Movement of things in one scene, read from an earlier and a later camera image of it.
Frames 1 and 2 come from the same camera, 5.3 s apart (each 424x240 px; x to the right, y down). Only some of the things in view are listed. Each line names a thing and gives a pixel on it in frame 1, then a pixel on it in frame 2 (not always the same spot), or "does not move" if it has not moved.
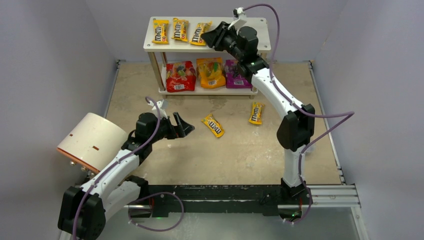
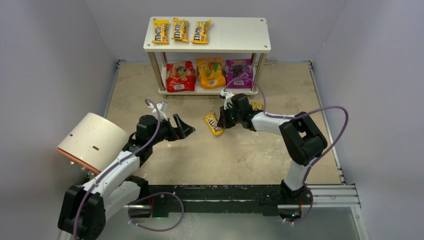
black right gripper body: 218,36 → 230,114
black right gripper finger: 213,38 → 221,122
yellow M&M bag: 180,29 does not move
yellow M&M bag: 160,31 does not move
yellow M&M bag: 201,28 does not move
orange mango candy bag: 210,72 does not move
